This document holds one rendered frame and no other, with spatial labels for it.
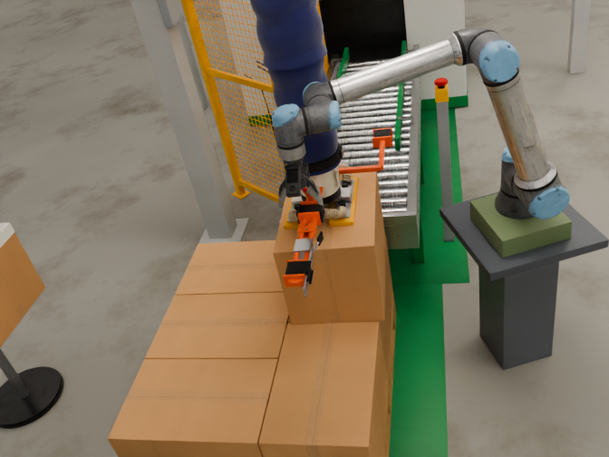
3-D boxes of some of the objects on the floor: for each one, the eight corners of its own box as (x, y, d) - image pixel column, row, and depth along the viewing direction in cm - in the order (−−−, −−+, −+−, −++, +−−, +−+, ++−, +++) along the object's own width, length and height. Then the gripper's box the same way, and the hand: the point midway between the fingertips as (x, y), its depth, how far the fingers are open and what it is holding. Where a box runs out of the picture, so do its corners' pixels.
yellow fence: (231, 194, 468) (140, -115, 347) (241, 189, 472) (155, -119, 352) (308, 233, 410) (231, -122, 289) (319, 225, 415) (247, -127, 294)
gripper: (323, 146, 207) (331, 195, 219) (266, 150, 211) (276, 198, 222) (321, 159, 200) (328, 209, 212) (262, 163, 204) (273, 211, 215)
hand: (301, 208), depth 215 cm, fingers open, 14 cm apart
